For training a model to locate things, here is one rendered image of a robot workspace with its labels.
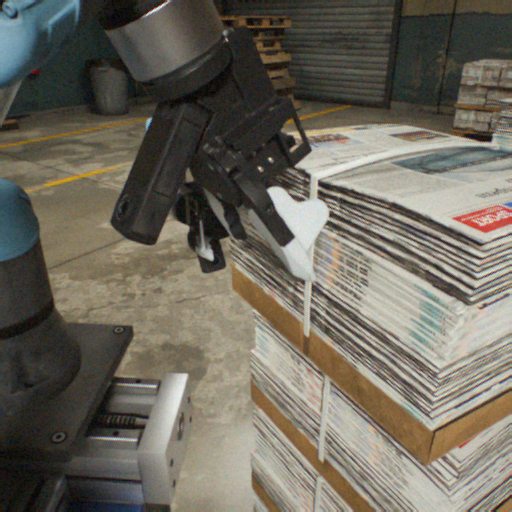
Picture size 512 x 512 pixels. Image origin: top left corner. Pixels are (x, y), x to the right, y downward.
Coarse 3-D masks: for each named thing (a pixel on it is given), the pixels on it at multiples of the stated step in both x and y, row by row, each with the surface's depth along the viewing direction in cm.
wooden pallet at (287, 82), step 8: (264, 56) 653; (272, 56) 668; (280, 56) 684; (288, 56) 701; (264, 64) 662; (272, 64) 689; (280, 64) 705; (272, 72) 688; (280, 72) 705; (272, 80) 666; (280, 80) 683; (288, 80) 700; (280, 88) 681; (288, 88) 718; (288, 96) 718; (296, 104) 716
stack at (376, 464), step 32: (256, 320) 74; (256, 352) 77; (288, 352) 69; (256, 384) 80; (288, 384) 70; (320, 384) 64; (256, 416) 83; (288, 416) 73; (320, 416) 65; (352, 416) 59; (256, 448) 87; (288, 448) 75; (320, 448) 67; (352, 448) 60; (384, 448) 55; (480, 448) 47; (256, 480) 91; (288, 480) 79; (320, 480) 69; (352, 480) 62; (384, 480) 56; (416, 480) 52; (448, 480) 47; (480, 480) 50
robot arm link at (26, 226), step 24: (0, 192) 48; (24, 192) 50; (0, 216) 45; (24, 216) 48; (0, 240) 45; (24, 240) 48; (0, 264) 46; (24, 264) 48; (0, 288) 47; (24, 288) 49; (48, 288) 53; (0, 312) 48; (24, 312) 49
